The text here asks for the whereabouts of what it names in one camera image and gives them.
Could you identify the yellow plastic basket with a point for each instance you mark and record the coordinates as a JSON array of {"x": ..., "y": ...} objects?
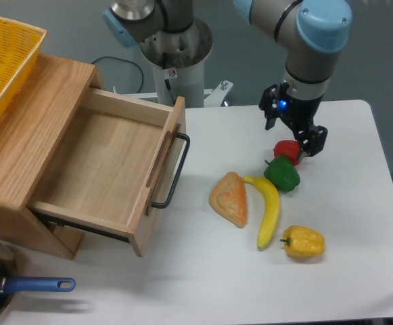
[{"x": 20, "y": 44}]

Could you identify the toy croissant bread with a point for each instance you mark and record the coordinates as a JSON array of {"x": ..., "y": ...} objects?
[{"x": 228, "y": 198}]

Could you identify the frying pan blue handle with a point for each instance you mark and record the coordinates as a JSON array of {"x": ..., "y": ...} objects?
[{"x": 11, "y": 282}]

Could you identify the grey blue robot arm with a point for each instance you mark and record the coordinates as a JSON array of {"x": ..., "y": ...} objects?
[{"x": 313, "y": 33}]

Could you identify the open wooden drawer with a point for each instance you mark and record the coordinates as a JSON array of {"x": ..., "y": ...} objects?
[{"x": 114, "y": 168}]

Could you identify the yellow toy bell pepper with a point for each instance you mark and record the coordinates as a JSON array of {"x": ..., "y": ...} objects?
[{"x": 303, "y": 242}]

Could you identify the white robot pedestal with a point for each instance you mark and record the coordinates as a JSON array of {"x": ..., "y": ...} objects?
[{"x": 178, "y": 65}]

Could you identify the green toy bell pepper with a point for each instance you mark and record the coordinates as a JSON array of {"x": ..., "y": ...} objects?
[{"x": 282, "y": 173}]

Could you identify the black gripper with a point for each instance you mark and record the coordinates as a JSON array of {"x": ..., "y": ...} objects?
[{"x": 298, "y": 115}]

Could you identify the yellow toy banana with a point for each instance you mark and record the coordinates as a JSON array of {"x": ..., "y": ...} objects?
[{"x": 271, "y": 209}]

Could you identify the red toy bell pepper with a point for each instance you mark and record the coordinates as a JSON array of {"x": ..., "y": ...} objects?
[{"x": 288, "y": 148}]

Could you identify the wooden drawer cabinet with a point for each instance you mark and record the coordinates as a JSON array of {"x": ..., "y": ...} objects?
[{"x": 30, "y": 131}]

